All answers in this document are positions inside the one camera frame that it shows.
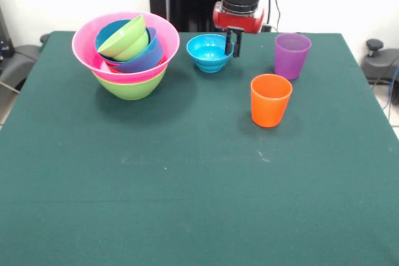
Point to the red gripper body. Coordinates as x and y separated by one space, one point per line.
238 21

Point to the black equipment with knob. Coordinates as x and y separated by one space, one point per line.
378 63

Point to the purple cup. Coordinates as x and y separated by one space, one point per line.
291 58

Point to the large green bowl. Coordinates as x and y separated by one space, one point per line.
131 90

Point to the large pink bowl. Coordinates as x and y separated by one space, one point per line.
171 41

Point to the dark green tablecloth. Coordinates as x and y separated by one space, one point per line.
280 169

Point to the small light blue footed bowl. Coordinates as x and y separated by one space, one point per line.
207 52

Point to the black round knob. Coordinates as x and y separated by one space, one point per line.
44 38

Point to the black and grey equipment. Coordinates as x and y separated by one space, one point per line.
18 60

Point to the dark blue bowl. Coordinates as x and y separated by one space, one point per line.
104 34

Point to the wide light blue bowl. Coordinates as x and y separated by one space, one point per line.
149 58

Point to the orange cup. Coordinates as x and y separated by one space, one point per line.
270 102

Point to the small green bowl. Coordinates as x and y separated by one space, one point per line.
127 41

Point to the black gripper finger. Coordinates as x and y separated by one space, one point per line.
229 43
237 45

